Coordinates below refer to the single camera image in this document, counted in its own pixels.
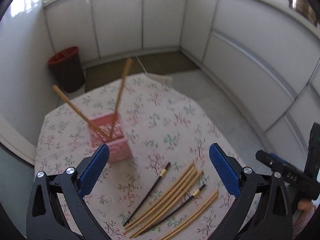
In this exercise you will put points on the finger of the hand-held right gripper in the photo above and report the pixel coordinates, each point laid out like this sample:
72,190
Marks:
295,177

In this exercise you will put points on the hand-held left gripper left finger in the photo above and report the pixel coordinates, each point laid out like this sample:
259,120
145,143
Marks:
95,170

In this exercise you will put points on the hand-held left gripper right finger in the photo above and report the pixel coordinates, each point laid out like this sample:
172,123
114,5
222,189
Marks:
225,170

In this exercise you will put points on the bamboo chopstick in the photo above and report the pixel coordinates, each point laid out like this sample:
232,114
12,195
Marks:
200,208
199,175
192,172
75,108
122,85
190,167
193,178

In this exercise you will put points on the pink perforated utensil holder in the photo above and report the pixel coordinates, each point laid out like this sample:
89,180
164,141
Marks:
120,150

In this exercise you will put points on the black chopstick with gold band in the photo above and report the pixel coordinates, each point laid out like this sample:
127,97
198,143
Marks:
150,192
175,211

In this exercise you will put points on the person's right hand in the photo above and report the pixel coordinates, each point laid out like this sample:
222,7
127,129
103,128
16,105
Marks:
305,205

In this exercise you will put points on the floral tablecloth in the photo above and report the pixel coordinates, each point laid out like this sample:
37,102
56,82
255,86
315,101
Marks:
162,120

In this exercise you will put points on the brown trash bin red rim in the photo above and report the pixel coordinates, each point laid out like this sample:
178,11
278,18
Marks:
67,72

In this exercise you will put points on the white base cabinet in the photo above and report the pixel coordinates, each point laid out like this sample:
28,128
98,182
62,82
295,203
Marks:
120,17
250,42

